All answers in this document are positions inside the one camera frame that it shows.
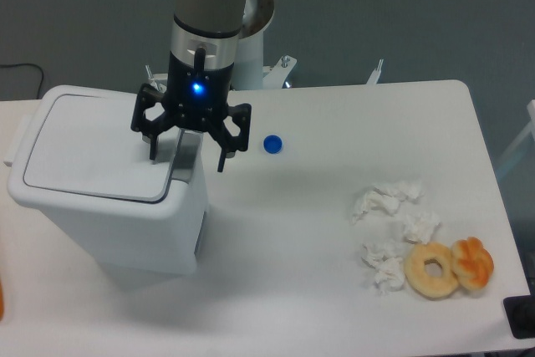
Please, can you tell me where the crumpled white tissue top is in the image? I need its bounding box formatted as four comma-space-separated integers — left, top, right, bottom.
350, 181, 424, 225

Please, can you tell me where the blue bottle cap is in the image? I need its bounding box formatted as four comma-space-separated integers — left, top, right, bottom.
262, 135, 283, 155

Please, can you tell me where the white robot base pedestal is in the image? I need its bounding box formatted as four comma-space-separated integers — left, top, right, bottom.
231, 0, 275, 90

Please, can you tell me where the white frame at right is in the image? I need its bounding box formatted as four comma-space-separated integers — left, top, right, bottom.
495, 99, 534, 181

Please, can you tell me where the crumpled white tissue middle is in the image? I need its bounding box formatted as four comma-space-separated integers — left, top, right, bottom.
400, 212, 441, 244

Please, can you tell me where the crumpled white tissue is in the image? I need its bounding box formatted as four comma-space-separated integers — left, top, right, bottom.
400, 212, 441, 244
350, 181, 424, 225
361, 239, 406, 296

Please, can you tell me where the crumpled white tissue bottom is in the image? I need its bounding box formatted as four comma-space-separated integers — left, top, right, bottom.
361, 239, 406, 296

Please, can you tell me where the orange object at edge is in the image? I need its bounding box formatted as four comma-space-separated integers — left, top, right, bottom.
0, 279, 5, 321

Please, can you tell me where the black cable on floor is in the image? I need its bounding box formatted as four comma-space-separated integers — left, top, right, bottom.
0, 63, 45, 101

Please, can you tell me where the white trash can body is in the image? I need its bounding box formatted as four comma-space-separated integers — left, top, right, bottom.
8, 85, 208, 274

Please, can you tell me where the white trash can lid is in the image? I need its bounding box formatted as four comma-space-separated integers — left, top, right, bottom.
23, 94, 180, 202

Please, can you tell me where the white metal mounting frame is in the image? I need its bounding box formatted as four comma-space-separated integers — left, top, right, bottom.
144, 54, 385, 94

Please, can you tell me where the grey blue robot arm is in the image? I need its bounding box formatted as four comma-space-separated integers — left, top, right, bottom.
131, 0, 252, 171

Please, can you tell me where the orange twisted bread roll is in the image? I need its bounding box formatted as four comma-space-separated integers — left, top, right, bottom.
451, 237, 494, 291

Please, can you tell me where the black device at corner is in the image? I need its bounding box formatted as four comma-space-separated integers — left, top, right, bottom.
503, 295, 534, 339

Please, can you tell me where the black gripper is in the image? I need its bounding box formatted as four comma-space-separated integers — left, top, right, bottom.
130, 54, 252, 172

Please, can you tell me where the glazed ring donut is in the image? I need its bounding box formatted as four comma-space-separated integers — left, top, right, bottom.
404, 242, 459, 298

